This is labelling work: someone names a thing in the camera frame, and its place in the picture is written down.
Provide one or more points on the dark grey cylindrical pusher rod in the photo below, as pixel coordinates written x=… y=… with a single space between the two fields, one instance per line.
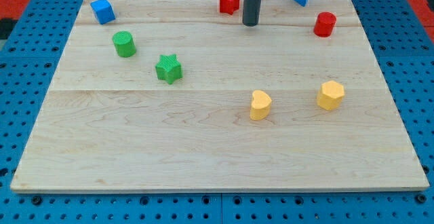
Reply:
x=251 y=12

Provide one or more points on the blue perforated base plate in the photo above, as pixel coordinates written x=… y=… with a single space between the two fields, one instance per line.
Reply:
x=29 y=58

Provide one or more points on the light wooden board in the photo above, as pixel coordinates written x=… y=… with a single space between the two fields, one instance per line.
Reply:
x=109 y=125

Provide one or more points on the blue cube block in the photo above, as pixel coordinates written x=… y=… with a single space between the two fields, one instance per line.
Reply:
x=103 y=11

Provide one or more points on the green star block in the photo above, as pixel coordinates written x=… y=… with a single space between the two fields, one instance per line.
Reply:
x=169 y=68

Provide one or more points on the red star block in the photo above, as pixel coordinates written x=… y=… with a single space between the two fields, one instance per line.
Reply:
x=228 y=6

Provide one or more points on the green cylinder block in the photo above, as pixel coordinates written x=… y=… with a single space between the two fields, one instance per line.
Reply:
x=124 y=44

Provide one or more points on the yellow hexagon block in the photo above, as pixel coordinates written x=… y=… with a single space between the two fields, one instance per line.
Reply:
x=330 y=95

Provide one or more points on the red cylinder block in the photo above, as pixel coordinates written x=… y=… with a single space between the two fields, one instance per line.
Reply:
x=324 y=25

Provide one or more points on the yellow heart block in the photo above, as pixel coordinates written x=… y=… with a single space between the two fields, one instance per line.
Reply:
x=260 y=105

